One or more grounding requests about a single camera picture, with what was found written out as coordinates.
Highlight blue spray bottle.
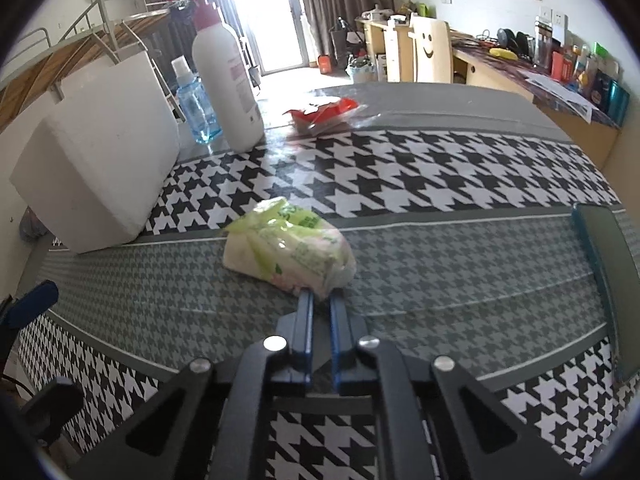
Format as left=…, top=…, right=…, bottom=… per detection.
left=171, top=56, right=223, bottom=145

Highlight houndstooth tablecloth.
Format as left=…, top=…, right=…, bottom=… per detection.
left=15, top=82, right=631, bottom=480

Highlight wooden desk with drawers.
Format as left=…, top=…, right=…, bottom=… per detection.
left=356, top=17, right=416, bottom=83

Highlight grey metal bunk bed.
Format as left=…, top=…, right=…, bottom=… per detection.
left=142, top=0, right=201, bottom=56
left=0, top=0, right=151, bottom=136

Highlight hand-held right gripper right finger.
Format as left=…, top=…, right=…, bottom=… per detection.
left=329, top=294, right=581, bottom=480

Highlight white bottle with red cap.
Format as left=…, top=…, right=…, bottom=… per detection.
left=191, top=0, right=266, bottom=152

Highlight white foam box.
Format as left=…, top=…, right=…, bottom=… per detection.
left=10, top=51, right=182, bottom=255

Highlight row of toiletry bottles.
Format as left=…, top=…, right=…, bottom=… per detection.
left=532, top=15, right=632, bottom=128

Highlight glass balcony door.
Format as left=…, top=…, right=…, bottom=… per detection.
left=220, top=0, right=313, bottom=73

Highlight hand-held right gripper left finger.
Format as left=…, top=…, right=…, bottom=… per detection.
left=67, top=290, right=316, bottom=480

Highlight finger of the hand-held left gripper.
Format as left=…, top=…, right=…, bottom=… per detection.
left=0, top=280, right=60, bottom=332

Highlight red snack packet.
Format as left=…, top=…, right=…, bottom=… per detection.
left=281, top=97, right=381, bottom=137

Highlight black headphones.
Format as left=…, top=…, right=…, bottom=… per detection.
left=497, top=27, right=533, bottom=53

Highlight wooden smiley face chair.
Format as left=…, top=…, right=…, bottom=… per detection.
left=409, top=15, right=453, bottom=83

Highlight green white tissue pack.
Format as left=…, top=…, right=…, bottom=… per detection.
left=222, top=197, right=357, bottom=297

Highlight white waste bin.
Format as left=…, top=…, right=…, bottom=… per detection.
left=347, top=57, right=378, bottom=83

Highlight white paper sheets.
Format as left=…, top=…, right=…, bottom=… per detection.
left=525, top=70, right=593, bottom=123

